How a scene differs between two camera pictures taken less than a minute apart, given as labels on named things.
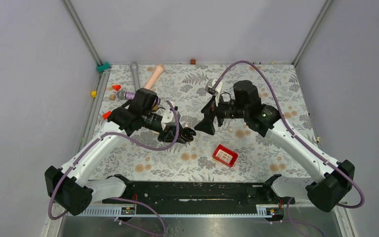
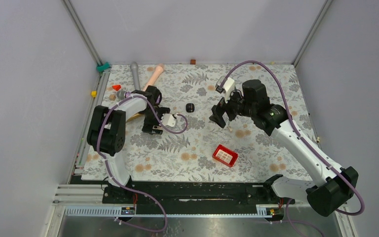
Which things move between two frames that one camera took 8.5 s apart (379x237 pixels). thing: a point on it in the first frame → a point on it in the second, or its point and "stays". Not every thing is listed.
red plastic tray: [225, 155] stays
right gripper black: [210, 111] → [218, 110]
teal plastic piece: [100, 68] stays
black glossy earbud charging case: [187, 134] → [190, 107]
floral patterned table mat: [221, 151] stays
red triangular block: [116, 87] stays
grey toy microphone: [134, 66] stays
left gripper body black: [168, 131] → [151, 119]
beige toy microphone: [159, 69] stays
